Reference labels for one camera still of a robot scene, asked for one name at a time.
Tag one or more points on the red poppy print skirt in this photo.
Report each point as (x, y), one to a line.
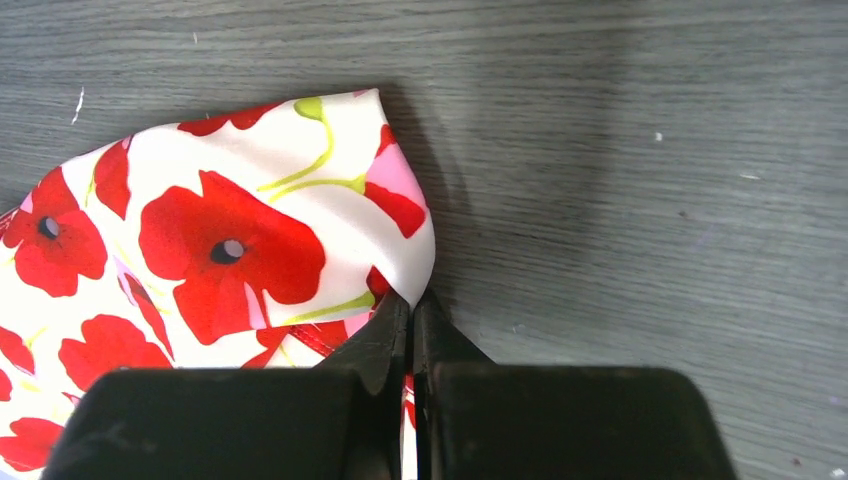
(262, 238)

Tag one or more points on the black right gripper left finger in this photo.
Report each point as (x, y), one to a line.
(340, 419)

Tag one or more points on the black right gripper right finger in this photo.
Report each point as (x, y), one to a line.
(478, 419)

